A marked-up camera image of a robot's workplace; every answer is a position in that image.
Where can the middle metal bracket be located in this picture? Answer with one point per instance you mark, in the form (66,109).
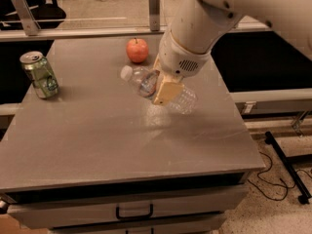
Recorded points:
(154,15)

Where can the grey lower drawer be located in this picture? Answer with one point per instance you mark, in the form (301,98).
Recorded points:
(183,224)

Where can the red apple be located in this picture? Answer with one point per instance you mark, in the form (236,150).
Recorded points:
(137,50)

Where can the metal bracket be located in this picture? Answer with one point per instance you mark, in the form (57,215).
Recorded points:
(29,24)
(154,15)

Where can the black stand base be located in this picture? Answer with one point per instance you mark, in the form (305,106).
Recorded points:
(305,195)

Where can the black office chair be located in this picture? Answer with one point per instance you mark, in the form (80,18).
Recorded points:
(46,12)

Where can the green soda can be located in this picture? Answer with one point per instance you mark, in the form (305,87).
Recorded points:
(39,71)

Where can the grey top drawer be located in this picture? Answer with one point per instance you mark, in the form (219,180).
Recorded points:
(102,210)

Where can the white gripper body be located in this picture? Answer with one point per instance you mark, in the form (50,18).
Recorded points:
(176,59)

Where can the clear plastic water bottle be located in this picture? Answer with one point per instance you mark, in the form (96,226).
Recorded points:
(144,82)

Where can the black drawer handle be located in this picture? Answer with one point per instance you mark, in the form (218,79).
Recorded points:
(134,214)

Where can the grey drawer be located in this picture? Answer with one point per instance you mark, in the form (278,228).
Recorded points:
(102,210)
(183,224)

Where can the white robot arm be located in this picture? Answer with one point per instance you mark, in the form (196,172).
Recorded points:
(198,24)

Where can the left metal bracket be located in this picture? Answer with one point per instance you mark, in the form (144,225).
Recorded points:
(29,24)

